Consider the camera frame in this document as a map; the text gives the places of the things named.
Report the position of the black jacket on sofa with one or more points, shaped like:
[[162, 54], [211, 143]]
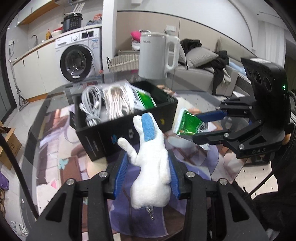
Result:
[[216, 66]]

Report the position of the white wicker basket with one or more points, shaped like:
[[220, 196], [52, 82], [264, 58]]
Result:
[[123, 63]]

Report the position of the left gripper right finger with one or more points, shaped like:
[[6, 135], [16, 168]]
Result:
[[178, 171]]

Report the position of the white washing machine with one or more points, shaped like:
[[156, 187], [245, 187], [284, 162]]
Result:
[[79, 54]]

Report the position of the black cardboard box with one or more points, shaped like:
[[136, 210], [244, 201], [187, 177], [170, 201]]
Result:
[[101, 140]]

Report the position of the white plush toy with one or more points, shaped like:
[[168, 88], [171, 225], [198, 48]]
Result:
[[152, 186]]

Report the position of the green medicine packet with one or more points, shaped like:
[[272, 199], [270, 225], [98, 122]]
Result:
[[188, 124]]

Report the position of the grey cushion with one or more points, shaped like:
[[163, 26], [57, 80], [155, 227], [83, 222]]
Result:
[[199, 56]]

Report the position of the grey sofa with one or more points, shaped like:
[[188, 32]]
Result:
[[201, 79]]

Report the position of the kitchen faucet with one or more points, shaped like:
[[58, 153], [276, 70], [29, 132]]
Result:
[[36, 39]]

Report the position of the white electric kettle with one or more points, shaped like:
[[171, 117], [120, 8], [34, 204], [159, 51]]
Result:
[[159, 54]]

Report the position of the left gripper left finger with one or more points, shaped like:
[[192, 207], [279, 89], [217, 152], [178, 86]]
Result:
[[117, 171]]

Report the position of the black pressure cooker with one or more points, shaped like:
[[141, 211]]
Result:
[[71, 22]]

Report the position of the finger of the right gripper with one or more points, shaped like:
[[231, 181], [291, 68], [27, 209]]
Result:
[[240, 107], [226, 137]]

